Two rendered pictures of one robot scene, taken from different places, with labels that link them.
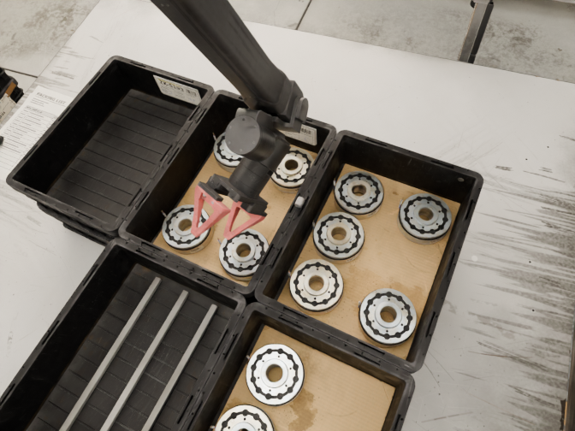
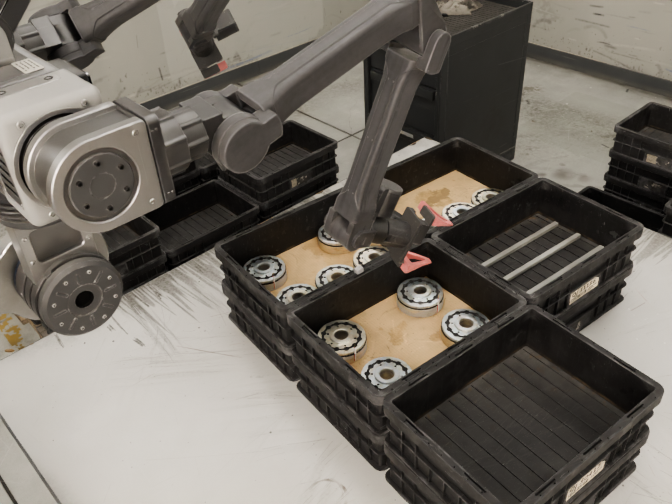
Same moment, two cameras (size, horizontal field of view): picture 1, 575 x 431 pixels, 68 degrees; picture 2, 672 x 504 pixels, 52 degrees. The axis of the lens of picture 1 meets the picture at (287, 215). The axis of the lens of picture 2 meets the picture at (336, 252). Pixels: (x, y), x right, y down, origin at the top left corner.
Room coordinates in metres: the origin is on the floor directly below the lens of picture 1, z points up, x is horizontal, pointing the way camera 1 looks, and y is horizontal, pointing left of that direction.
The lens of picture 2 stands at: (1.48, 0.32, 1.85)
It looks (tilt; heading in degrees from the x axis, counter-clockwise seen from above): 37 degrees down; 200
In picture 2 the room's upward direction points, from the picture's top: 4 degrees counter-clockwise
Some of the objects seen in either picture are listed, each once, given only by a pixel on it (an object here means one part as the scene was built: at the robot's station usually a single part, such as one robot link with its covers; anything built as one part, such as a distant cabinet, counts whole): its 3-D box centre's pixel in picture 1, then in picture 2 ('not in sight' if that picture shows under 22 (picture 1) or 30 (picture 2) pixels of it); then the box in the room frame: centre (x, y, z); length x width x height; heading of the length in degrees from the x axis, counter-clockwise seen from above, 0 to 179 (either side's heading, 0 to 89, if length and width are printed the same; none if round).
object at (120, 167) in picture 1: (125, 149); (519, 418); (0.64, 0.34, 0.87); 0.40 x 0.30 x 0.11; 145
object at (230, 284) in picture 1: (233, 181); (406, 311); (0.47, 0.10, 0.92); 0.40 x 0.30 x 0.02; 145
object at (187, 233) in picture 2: not in sight; (200, 250); (-0.33, -0.88, 0.31); 0.40 x 0.30 x 0.34; 150
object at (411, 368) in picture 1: (373, 236); (319, 244); (0.30, -0.15, 0.92); 0.40 x 0.30 x 0.02; 145
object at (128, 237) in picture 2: not in sight; (102, 288); (0.02, -1.07, 0.37); 0.40 x 0.30 x 0.45; 150
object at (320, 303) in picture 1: (316, 284); (374, 258); (0.25, -0.03, 0.86); 0.10 x 0.10 x 0.01
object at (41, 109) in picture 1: (32, 133); not in sight; (0.90, 0.69, 0.70); 0.33 x 0.23 x 0.01; 150
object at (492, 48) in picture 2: not in sight; (443, 105); (-1.48, -0.16, 0.45); 0.60 x 0.45 x 0.90; 150
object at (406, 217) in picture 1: (425, 215); (264, 269); (0.34, -0.27, 0.86); 0.10 x 0.10 x 0.01
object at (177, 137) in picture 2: not in sight; (167, 141); (0.81, -0.15, 1.45); 0.09 x 0.08 x 0.12; 60
